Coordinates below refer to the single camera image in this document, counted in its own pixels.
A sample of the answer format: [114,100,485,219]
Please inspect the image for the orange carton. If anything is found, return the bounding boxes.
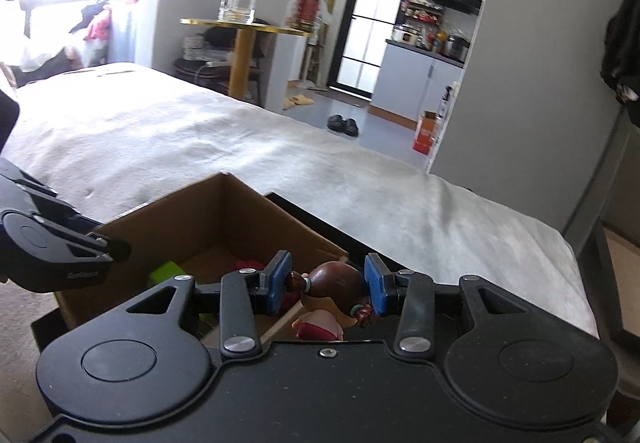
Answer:
[412,110,443,154]

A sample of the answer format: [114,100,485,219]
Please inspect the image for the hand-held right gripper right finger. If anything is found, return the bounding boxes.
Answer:
[364,253,533,358]

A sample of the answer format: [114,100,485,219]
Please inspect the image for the pile of clothes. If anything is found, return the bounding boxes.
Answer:
[70,0,138,68]

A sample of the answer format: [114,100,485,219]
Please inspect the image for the rice cooker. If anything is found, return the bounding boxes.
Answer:
[392,25,421,46]

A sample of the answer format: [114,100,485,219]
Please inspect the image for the red can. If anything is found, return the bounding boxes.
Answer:
[295,0,323,31]

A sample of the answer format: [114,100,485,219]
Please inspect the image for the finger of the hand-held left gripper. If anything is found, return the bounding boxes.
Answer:
[65,232,132,268]

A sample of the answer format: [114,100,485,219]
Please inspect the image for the black-framed glass door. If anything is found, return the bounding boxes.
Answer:
[327,0,416,98]

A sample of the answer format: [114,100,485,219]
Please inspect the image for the brown-haired doll figure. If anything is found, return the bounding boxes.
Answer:
[287,260,376,341]

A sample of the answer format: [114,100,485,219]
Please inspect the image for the green cube charger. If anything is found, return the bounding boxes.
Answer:
[149,262,186,286]

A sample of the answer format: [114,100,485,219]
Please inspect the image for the hanging dark cloth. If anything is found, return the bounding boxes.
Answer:
[600,0,640,124]

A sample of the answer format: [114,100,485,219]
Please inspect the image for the round gold-edged side table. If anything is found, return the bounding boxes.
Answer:
[180,18,313,100]

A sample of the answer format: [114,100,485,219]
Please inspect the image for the cardboard box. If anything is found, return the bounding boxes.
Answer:
[52,172,351,340]

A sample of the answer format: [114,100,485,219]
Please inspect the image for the black tray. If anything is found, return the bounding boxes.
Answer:
[30,192,451,349]

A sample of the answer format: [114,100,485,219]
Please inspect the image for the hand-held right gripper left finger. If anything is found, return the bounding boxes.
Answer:
[125,250,293,358]

